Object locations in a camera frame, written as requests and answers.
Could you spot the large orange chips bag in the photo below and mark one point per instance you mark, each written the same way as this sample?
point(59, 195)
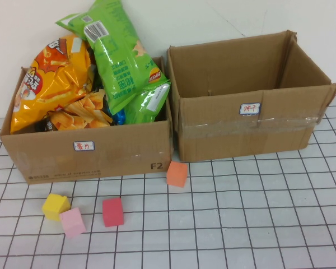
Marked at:
point(52, 81)

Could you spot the empty brown cardboard box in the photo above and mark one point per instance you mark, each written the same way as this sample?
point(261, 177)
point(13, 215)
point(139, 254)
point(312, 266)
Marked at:
point(212, 134)

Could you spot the pink foam cube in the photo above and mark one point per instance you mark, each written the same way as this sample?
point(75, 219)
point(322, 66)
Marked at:
point(72, 224)

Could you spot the small green chips bag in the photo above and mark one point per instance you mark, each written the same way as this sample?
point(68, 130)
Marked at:
point(71, 23)

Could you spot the yellow foam cube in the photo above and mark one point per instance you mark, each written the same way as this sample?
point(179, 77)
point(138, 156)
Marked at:
point(54, 208)

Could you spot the blue snack bag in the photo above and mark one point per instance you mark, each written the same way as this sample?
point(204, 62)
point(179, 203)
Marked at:
point(120, 116)

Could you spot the green barcode chips bag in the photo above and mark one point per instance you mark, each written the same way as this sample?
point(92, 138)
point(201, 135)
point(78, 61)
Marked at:
point(119, 64)

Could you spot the brown cardboard box marked F2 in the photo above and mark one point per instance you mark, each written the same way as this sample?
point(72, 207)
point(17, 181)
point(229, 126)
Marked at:
point(114, 154)

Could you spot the orange foam cube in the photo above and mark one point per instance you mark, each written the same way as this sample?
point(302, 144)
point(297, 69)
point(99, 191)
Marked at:
point(177, 174)

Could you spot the green bag with white label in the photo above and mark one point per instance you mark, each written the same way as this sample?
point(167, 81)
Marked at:
point(147, 106)

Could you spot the orange black chips bag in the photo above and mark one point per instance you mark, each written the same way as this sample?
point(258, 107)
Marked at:
point(80, 115)

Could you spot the red foam cube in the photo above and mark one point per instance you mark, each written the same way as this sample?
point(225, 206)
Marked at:
point(112, 213)

